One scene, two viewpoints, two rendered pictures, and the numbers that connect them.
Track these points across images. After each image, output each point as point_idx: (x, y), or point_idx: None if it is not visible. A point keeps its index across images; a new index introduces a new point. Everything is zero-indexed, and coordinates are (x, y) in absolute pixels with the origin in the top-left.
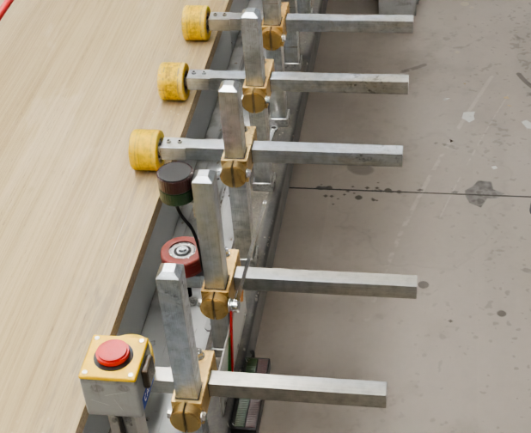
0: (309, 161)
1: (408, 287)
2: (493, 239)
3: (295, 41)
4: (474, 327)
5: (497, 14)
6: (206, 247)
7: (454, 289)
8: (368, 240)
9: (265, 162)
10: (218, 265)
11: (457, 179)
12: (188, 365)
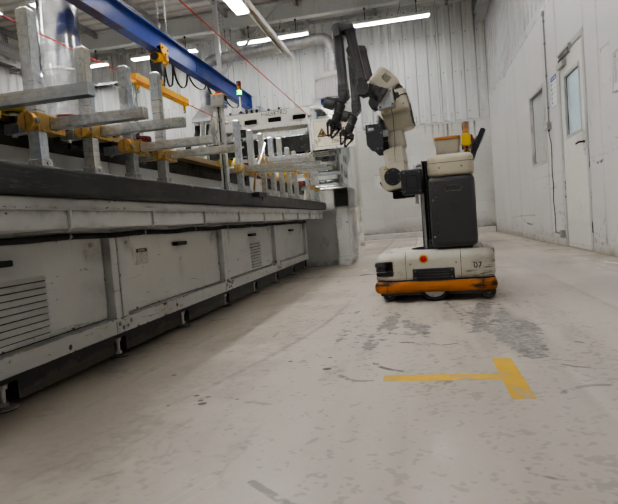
0: (282, 159)
1: (304, 164)
2: (366, 277)
3: (290, 188)
4: (354, 283)
5: None
6: (249, 152)
7: (349, 281)
8: (321, 280)
9: (274, 186)
10: (252, 158)
11: (357, 274)
12: (239, 150)
